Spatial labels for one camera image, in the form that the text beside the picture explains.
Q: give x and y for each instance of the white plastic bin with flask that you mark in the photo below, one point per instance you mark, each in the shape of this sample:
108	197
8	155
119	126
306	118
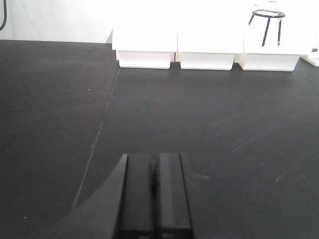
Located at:
296	35

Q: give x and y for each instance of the white leftmost plastic bin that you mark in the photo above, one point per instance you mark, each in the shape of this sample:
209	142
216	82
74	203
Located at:
144	43

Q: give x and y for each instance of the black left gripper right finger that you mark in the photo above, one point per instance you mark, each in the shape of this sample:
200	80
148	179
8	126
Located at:
171	214

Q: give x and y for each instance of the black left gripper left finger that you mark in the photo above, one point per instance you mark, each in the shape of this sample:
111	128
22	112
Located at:
135	217

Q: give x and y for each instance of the white middle plastic bin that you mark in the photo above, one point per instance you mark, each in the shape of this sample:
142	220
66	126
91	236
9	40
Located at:
210	40

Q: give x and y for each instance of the black wire tripod stand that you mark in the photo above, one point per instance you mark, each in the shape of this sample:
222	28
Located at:
269	15

